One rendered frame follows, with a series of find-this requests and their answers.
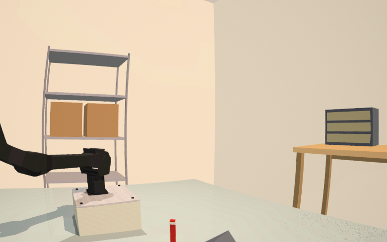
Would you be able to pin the red square peg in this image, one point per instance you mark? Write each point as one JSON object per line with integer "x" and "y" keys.
{"x": 172, "y": 230}

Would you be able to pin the grey sloped panel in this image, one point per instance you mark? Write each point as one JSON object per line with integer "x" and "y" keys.
{"x": 223, "y": 237}

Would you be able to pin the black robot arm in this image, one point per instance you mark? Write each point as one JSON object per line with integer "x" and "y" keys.
{"x": 36, "y": 164}

